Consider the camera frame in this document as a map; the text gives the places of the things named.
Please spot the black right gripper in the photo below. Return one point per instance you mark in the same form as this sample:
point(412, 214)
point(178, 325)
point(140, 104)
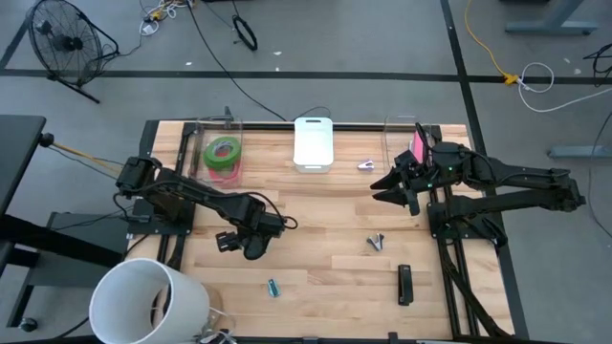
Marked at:
point(416, 179)

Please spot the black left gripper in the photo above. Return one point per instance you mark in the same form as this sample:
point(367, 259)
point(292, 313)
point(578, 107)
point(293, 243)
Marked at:
point(272, 227)

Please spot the purple staple remover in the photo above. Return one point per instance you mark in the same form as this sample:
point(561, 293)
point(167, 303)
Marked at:
point(366, 165)

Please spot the teal staple remover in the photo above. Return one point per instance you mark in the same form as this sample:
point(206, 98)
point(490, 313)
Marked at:
point(273, 288)

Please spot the black staple remover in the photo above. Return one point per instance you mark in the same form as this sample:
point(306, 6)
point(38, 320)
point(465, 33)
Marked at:
point(377, 242)

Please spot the red tape roll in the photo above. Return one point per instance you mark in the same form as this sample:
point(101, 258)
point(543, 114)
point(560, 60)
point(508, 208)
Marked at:
point(225, 178)

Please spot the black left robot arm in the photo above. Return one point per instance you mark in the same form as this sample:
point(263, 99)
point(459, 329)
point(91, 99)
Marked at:
point(201, 198)

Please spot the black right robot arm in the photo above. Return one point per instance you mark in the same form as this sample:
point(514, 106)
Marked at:
point(526, 177)

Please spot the black stapler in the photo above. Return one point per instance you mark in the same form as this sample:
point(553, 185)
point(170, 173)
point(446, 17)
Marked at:
point(405, 286)

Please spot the clear plastic bin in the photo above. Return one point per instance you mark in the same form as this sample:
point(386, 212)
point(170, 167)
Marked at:
point(397, 138)
point(215, 126)

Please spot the white cylinder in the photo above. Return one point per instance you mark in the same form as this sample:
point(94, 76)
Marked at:
point(191, 296)

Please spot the white plastic bin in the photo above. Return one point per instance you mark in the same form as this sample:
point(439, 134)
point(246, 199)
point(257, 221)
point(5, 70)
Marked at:
point(313, 143)

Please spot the black corner plate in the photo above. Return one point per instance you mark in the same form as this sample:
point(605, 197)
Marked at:
point(148, 141)

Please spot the grey desk foot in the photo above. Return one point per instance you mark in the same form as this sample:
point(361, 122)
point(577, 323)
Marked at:
point(550, 27)
point(578, 152)

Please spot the black desk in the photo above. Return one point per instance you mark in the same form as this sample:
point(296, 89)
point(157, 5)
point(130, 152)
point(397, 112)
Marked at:
point(19, 153)

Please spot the black floor fan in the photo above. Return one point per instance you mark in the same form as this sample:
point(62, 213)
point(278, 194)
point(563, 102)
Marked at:
point(64, 43)

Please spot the black metal rig frame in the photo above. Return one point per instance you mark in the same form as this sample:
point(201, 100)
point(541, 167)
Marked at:
point(358, 127)

